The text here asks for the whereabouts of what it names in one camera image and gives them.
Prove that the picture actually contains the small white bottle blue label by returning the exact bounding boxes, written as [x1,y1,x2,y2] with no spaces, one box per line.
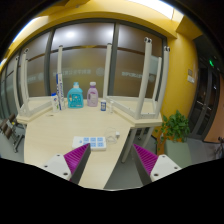
[50,92,61,114]

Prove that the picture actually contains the white desk leg frame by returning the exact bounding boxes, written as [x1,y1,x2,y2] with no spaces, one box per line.
[120,127,155,164]

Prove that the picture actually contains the brown chair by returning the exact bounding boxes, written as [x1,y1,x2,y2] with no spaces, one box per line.
[0,113,26,154]

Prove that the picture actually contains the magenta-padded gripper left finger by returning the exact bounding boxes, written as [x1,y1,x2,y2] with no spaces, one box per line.
[42,143,92,185]

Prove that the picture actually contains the small jar blue label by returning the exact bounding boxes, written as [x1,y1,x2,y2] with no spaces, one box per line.
[100,99,108,112]

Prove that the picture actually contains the dark glass door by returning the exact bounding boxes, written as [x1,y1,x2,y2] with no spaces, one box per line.
[187,54,222,142]

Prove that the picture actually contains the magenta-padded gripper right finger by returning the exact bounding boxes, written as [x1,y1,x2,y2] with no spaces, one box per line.
[130,143,183,186]

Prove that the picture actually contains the white charger cable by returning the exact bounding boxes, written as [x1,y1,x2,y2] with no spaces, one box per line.
[103,126,119,145]

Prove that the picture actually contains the tall white toothpaste box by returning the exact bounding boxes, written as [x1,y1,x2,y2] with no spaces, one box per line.
[55,72,66,111]

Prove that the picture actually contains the small upturned white-legged table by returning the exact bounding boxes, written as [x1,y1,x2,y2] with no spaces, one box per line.
[14,44,65,125]

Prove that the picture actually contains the purple detergent bottle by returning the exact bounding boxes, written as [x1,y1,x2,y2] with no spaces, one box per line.
[86,81,100,108]

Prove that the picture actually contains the potted green plant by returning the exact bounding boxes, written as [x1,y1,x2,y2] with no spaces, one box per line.
[155,109,193,168]

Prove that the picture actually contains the large upturned white-legged table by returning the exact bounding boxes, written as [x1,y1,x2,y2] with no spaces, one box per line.
[102,36,171,130]

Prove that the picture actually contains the white power strip blue sockets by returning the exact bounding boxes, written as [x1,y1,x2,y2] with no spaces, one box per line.
[71,135,108,152]

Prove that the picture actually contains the white wall switch plate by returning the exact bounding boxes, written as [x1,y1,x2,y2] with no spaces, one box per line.
[186,68,196,85]

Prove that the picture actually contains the blue detergent bottle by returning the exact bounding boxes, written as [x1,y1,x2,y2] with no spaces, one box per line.
[66,81,85,110]

